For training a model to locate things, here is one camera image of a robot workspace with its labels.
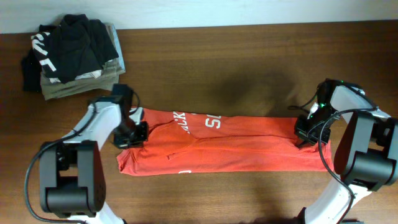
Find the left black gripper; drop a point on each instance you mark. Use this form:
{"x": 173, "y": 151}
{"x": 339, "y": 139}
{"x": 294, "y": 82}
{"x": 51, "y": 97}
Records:
{"x": 124, "y": 141}

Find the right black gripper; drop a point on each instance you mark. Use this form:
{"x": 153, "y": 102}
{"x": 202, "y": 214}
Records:
{"x": 310, "y": 139}

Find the orange red t-shirt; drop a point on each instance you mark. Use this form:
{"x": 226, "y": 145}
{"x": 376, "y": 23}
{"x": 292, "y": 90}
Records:
{"x": 181, "y": 142}

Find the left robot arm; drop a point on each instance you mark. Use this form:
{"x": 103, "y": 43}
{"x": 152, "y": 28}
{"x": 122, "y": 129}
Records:
{"x": 72, "y": 184}

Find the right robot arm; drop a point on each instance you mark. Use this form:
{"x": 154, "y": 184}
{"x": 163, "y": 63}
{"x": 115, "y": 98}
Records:
{"x": 366, "y": 157}

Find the khaki folded garment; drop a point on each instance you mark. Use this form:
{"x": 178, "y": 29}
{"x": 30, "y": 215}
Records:
{"x": 109, "y": 76}

